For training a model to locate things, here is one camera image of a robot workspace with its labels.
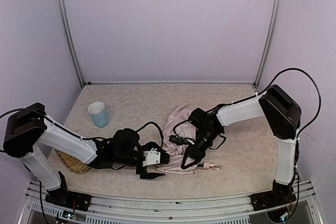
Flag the front aluminium rail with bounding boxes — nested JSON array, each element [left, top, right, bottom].
[[17, 180, 326, 223]]

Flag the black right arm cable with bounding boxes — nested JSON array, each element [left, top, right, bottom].
[[173, 68, 322, 156]]

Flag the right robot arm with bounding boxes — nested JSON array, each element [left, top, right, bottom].
[[181, 85, 301, 197]]

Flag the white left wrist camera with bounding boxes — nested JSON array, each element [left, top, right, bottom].
[[142, 148, 170, 167]]

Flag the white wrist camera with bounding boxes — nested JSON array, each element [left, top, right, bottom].
[[142, 148, 170, 167], [169, 135, 194, 145]]

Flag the pink folding umbrella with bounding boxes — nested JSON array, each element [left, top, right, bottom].
[[156, 103, 221, 175]]

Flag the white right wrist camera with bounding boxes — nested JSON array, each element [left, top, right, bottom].
[[169, 135, 194, 145]]

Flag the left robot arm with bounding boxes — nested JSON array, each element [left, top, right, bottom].
[[1, 103, 170, 196]]

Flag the left aluminium frame post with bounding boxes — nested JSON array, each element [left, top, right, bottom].
[[57, 0, 86, 89]]

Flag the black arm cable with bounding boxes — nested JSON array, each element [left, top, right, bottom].
[[0, 107, 165, 154], [173, 68, 322, 156]]

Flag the woven bamboo tray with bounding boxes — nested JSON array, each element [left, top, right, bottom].
[[55, 150, 90, 174]]

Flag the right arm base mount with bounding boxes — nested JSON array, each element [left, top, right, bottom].
[[250, 190, 296, 211]]

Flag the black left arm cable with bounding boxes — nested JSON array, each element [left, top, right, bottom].
[[0, 107, 165, 154]]

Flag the light blue white mug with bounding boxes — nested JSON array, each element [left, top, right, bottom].
[[88, 101, 109, 128]]

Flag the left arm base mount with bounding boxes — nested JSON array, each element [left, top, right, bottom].
[[45, 191, 92, 212]]

